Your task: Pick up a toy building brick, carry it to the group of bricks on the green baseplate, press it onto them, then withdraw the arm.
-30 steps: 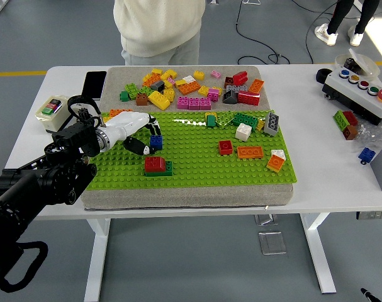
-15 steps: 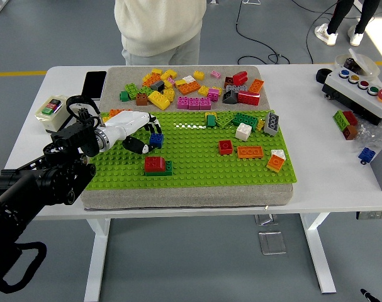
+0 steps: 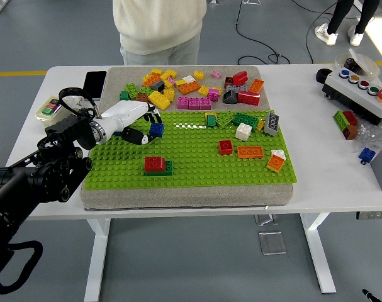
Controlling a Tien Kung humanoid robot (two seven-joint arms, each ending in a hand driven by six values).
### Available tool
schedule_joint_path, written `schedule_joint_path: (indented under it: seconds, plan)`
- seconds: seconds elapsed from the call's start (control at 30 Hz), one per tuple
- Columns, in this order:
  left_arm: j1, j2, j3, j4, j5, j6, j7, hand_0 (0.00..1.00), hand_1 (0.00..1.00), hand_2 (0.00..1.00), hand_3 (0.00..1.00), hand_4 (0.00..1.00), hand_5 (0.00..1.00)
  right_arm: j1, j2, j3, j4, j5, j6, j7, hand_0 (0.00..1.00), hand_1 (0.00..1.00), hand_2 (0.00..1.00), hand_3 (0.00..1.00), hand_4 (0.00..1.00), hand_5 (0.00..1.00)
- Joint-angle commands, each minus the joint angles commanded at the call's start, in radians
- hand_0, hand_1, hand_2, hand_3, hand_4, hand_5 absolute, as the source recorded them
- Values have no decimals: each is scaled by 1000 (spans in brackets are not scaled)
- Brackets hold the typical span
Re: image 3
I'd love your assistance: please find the lime green flat brick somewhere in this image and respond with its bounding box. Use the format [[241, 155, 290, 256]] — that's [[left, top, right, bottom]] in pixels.
[[216, 111, 237, 129]]

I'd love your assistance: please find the large yellow rounded brick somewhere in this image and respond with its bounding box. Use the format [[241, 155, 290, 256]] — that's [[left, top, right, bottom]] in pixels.
[[147, 90, 172, 111]]

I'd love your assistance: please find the white button control box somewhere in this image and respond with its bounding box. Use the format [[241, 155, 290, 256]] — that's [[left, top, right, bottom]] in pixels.
[[322, 67, 382, 126]]

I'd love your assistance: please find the cream switch box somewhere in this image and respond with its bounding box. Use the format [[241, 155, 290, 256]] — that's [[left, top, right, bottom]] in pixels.
[[35, 95, 65, 123]]

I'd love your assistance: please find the red stud brick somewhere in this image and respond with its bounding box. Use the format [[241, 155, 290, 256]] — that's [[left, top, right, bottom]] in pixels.
[[232, 71, 249, 86], [342, 110, 359, 126]]

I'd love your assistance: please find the person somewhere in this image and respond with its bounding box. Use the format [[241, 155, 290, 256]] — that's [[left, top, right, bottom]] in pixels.
[[112, 0, 208, 66], [314, 0, 380, 47]]

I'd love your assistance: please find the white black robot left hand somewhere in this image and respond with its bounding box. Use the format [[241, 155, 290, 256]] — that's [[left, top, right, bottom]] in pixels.
[[101, 99, 163, 146]]

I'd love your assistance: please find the grey foam mat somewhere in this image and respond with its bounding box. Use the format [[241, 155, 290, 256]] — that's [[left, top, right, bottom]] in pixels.
[[79, 65, 295, 211]]

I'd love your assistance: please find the orange stud brick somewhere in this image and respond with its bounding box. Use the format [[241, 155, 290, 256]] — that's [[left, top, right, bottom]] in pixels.
[[142, 73, 162, 88], [247, 78, 265, 94]]

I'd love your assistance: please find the large red brick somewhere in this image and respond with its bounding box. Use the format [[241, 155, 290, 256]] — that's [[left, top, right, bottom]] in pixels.
[[237, 90, 261, 106]]

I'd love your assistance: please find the red curved-top brick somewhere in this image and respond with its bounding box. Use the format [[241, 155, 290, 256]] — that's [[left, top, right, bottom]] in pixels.
[[144, 156, 166, 173]]

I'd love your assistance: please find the lime green stud brick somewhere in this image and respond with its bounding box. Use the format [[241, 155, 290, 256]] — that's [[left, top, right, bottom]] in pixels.
[[124, 82, 140, 101]]

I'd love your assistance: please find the small white plastic part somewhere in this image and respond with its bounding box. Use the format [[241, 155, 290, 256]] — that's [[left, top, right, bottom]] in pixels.
[[64, 94, 84, 108]]

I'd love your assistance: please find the orange brick with yellow base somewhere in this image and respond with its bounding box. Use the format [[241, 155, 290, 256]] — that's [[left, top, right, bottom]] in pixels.
[[266, 154, 286, 173]]

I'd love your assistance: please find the brown ring brick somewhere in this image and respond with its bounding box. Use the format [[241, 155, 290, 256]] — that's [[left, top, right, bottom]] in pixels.
[[341, 125, 358, 141]]

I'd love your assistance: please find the white round lidded container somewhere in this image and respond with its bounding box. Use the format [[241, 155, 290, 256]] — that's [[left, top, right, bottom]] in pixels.
[[334, 48, 381, 78]]

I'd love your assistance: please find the pink long brick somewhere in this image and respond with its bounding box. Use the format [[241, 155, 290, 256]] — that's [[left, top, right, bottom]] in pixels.
[[176, 96, 212, 111]]

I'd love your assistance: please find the grey flat stud brick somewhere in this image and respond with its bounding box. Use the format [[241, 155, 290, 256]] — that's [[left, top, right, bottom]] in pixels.
[[225, 83, 249, 93]]

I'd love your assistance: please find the grey three-ring brick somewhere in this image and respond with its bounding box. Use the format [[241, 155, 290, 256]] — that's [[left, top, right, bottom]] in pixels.
[[264, 111, 280, 137]]

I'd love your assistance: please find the black floor cable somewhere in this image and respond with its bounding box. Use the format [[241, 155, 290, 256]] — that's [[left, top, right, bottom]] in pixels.
[[305, 0, 349, 65], [234, 0, 284, 65]]

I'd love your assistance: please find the green studded baseplate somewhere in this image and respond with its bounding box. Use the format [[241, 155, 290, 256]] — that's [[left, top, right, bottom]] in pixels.
[[82, 109, 298, 191]]

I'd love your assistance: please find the red single-ring square brick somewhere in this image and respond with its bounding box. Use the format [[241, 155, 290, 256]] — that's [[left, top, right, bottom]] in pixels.
[[218, 140, 234, 155]]

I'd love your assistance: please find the blue brick keyring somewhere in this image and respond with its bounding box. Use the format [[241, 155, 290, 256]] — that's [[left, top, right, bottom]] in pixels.
[[357, 147, 376, 165]]

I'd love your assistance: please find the pink four-stud brick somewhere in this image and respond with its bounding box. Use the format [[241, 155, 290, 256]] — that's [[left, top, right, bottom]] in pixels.
[[207, 87, 222, 103]]

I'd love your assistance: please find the orange eight-stud brick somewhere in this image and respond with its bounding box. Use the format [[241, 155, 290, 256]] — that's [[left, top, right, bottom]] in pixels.
[[177, 81, 201, 96]]

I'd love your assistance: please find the smartphone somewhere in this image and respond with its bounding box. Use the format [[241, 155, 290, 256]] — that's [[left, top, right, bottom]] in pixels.
[[82, 70, 108, 101]]

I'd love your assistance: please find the dark green eight-stud brick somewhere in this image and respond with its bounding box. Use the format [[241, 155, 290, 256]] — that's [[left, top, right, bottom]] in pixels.
[[144, 160, 173, 177], [232, 112, 259, 130]]

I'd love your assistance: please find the clear plastic bag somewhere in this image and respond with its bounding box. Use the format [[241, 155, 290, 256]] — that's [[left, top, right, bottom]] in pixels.
[[354, 121, 382, 150]]

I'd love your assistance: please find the white four-stud brick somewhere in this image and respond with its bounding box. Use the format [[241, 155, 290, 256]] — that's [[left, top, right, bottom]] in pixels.
[[235, 122, 253, 142]]

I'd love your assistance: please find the clear floor socket cover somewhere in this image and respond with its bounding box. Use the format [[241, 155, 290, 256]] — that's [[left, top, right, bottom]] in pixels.
[[258, 231, 288, 255], [254, 213, 278, 226]]

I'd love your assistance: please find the table height control panel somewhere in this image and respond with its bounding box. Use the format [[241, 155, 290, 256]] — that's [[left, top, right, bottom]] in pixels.
[[356, 210, 382, 220]]

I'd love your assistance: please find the white table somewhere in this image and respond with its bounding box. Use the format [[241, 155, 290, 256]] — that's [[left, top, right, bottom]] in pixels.
[[0, 64, 382, 295]]

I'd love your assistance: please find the black ring roll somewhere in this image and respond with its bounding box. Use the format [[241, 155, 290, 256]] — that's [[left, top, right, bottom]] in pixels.
[[315, 67, 334, 85]]

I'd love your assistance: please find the orange three-ring long brick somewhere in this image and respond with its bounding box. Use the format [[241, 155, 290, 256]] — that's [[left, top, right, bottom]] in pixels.
[[237, 145, 264, 160]]

